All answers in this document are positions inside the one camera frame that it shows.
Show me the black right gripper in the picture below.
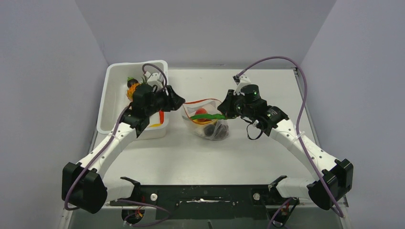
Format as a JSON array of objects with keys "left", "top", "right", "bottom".
[{"left": 219, "top": 89, "right": 254, "bottom": 119}]

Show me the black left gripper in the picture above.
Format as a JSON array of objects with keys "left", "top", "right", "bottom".
[{"left": 146, "top": 85, "right": 185, "bottom": 116}]

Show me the purple toy grape bunch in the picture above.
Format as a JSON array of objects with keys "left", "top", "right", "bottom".
[{"left": 203, "top": 122, "right": 229, "bottom": 141}]

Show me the orange toy peach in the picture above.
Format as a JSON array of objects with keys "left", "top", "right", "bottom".
[{"left": 195, "top": 108, "right": 208, "bottom": 115}]

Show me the clear zip top bag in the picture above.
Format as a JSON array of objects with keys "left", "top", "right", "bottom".
[{"left": 181, "top": 98, "right": 229, "bottom": 141}]

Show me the yellow toy banana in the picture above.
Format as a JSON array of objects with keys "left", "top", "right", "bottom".
[{"left": 192, "top": 119, "right": 218, "bottom": 125}]

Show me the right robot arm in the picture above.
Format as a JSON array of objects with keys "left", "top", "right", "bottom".
[{"left": 218, "top": 84, "right": 353, "bottom": 210}]

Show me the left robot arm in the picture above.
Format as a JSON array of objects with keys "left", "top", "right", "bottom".
[{"left": 62, "top": 84, "right": 185, "bottom": 214}]

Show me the red toy chili pepper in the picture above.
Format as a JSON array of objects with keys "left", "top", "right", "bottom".
[{"left": 159, "top": 111, "right": 165, "bottom": 125}]

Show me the orange toy pineapple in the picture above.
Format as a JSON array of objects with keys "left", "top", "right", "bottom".
[{"left": 126, "top": 76, "right": 147, "bottom": 102}]

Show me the dark toy mangosteen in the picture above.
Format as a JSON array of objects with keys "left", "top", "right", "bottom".
[{"left": 127, "top": 77, "right": 139, "bottom": 88}]

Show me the white plastic bin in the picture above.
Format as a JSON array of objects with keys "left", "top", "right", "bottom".
[{"left": 96, "top": 62, "right": 169, "bottom": 140}]

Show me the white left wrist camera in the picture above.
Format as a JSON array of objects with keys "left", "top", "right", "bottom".
[{"left": 144, "top": 72, "right": 164, "bottom": 90}]

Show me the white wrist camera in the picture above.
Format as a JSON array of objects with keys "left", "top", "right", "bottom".
[
  {"left": 144, "top": 72, "right": 164, "bottom": 90},
  {"left": 233, "top": 74, "right": 251, "bottom": 95}
]

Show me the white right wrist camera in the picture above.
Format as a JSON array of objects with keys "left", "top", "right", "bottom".
[{"left": 233, "top": 74, "right": 251, "bottom": 95}]

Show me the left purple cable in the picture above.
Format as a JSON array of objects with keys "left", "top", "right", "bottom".
[{"left": 64, "top": 63, "right": 168, "bottom": 211}]

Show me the purple cable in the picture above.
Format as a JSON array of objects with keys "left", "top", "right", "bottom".
[
  {"left": 233, "top": 56, "right": 344, "bottom": 219},
  {"left": 64, "top": 63, "right": 168, "bottom": 211}
]

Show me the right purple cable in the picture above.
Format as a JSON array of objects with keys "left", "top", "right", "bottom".
[{"left": 233, "top": 56, "right": 344, "bottom": 219}]

